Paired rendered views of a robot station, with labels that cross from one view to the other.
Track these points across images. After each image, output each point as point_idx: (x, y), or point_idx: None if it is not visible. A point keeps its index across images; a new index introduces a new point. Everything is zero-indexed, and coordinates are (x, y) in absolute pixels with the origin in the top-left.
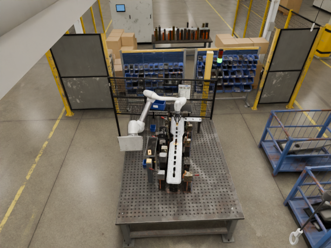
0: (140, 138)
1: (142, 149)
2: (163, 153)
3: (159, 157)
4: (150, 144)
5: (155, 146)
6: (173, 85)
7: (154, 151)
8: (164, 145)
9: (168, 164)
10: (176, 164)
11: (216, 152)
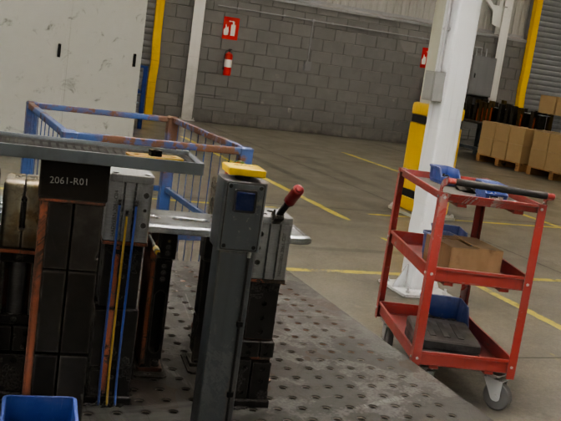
0: None
1: None
2: (120, 169)
3: (151, 187)
4: (59, 148)
5: (80, 144)
6: None
7: (135, 150)
8: (8, 176)
9: (163, 224)
10: (151, 214)
11: None
